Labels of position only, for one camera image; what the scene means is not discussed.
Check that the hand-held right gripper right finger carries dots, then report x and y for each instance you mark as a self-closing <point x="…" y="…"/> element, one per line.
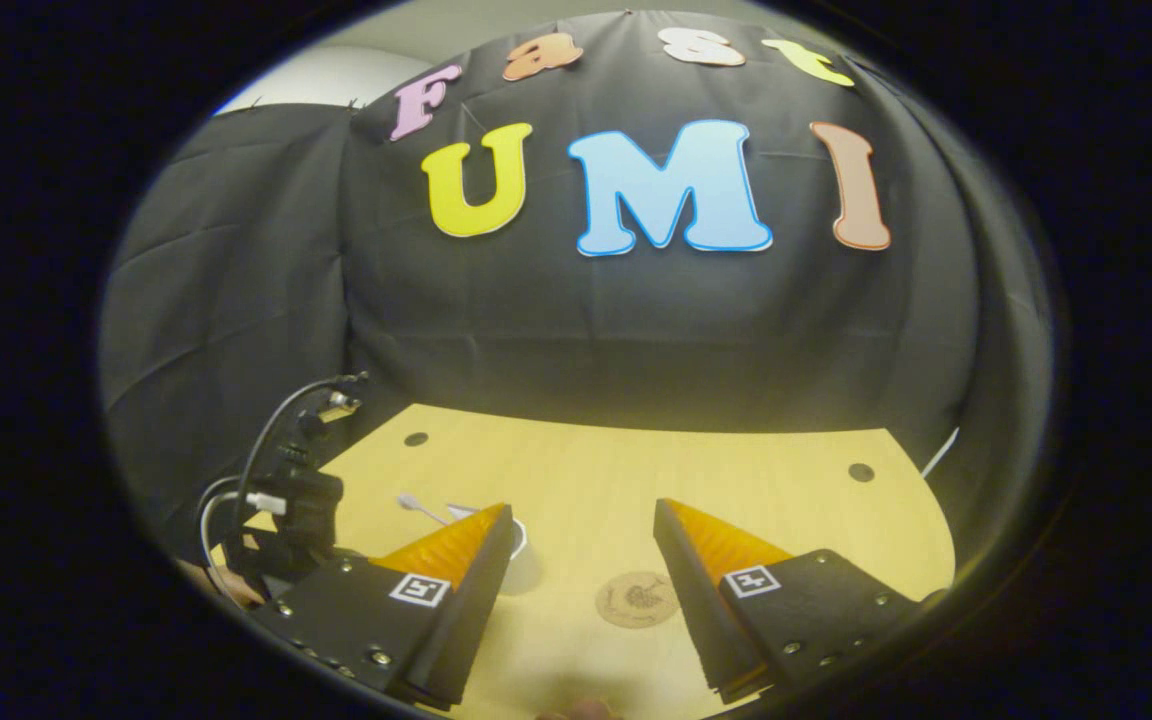
<point x="701" y="610"/>

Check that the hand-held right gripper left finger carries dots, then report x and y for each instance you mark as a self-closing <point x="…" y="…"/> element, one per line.
<point x="471" y="620"/>

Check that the round wooden coaster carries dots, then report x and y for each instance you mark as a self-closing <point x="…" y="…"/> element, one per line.
<point x="631" y="600"/>

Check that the white toothbrush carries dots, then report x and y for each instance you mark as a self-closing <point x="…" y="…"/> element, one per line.
<point x="421" y="510"/>

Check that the wooden desktop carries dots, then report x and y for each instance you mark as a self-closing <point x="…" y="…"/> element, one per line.
<point x="636" y="470"/>

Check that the black backdrop cloth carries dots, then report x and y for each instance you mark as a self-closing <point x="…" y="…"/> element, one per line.
<point x="636" y="330"/>

